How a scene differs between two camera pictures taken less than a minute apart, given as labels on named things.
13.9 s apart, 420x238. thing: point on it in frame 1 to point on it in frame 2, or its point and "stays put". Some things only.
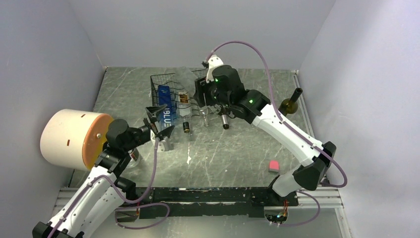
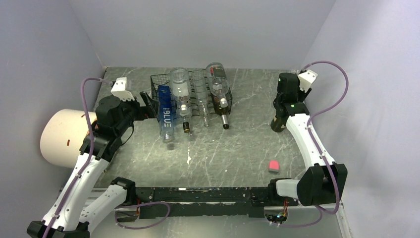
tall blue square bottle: [166, 115] stays put
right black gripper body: [212, 95] to [301, 94]
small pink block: [274, 166] stays put
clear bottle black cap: [184, 107] stays put
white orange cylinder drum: [73, 139] stays put
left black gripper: [153, 114] to [149, 111]
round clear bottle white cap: [135, 157] to [180, 80]
